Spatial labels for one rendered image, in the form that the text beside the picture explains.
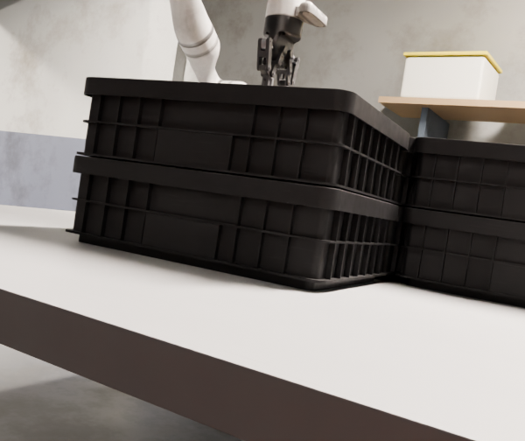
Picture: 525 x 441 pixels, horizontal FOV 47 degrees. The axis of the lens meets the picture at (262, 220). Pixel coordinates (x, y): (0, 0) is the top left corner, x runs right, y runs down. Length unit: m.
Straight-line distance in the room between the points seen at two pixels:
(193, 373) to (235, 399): 0.03
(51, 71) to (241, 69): 1.89
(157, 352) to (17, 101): 5.31
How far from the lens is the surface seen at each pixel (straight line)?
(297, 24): 1.20
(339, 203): 0.69
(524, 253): 0.94
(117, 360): 0.40
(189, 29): 1.48
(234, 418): 0.35
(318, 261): 0.69
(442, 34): 3.59
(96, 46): 5.05
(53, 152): 5.17
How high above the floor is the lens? 0.79
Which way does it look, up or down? 1 degrees down
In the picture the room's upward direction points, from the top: 9 degrees clockwise
